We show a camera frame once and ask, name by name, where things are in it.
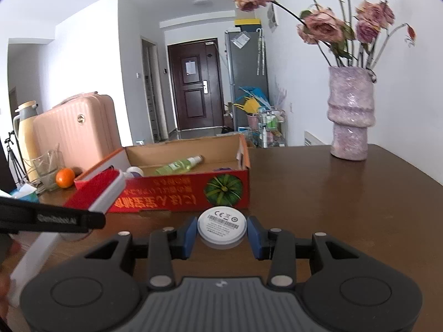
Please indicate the person's left hand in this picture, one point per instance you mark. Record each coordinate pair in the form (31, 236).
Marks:
(5, 283)

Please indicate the purple plume decoration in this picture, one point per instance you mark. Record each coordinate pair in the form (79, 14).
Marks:
(281, 93)

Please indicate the yellow thermos jug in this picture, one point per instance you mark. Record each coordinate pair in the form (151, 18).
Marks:
(26, 138)

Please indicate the bunch of dried pink roses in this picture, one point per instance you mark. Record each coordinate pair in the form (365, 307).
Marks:
(325, 24)

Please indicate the black tripod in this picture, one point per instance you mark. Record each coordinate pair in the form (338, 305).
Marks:
(10, 141)

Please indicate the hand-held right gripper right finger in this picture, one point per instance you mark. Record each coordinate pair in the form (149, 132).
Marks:
(255, 237)

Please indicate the pink ribbed suitcase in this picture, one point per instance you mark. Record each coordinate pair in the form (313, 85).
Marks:
(86, 135)

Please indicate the metal rolling cart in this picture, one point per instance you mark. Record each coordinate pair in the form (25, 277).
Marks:
(271, 128)

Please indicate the white leaning board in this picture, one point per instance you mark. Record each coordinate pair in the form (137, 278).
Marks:
(315, 140)

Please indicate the white round labelled device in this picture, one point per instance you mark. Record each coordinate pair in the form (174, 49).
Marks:
(221, 228)

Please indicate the pink bucket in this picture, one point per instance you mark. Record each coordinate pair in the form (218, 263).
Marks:
(252, 121)

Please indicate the green spray bottle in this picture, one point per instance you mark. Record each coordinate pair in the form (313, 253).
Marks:
(176, 166)

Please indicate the red cardboard box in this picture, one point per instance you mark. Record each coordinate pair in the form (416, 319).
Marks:
(166, 193)

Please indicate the white folded umbrella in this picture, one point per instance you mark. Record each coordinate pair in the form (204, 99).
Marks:
(261, 52)

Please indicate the grey refrigerator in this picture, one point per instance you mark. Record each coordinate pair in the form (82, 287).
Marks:
(244, 69)

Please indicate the black monitor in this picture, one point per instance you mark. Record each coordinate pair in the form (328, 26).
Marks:
(3, 176)

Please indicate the clear glass cup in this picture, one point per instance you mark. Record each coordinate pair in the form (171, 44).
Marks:
(46, 176)

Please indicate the yellow and black box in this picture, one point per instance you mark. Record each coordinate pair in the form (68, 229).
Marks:
(247, 24)

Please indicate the round ceiling lamp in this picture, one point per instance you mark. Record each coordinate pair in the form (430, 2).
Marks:
(202, 2)

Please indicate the white round container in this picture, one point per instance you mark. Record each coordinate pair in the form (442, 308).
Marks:
(135, 172)

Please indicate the yellow plastic stool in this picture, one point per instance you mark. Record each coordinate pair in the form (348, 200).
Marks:
(251, 106)

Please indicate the purple textured vase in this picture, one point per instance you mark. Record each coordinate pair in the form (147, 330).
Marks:
(351, 110)

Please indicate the orange fruit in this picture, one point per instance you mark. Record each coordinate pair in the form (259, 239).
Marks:
(65, 178)

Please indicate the dark brown entrance door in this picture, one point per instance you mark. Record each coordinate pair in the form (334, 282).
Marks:
(193, 103)

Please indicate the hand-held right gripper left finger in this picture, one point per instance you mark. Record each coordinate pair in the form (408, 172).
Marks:
(188, 237)

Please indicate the clear document pouch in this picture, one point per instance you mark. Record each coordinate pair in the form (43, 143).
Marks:
(240, 39)

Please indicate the blue tissue pack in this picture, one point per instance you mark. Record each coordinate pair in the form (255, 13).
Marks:
(27, 193)

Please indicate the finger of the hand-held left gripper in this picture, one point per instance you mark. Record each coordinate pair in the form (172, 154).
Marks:
(95, 221)

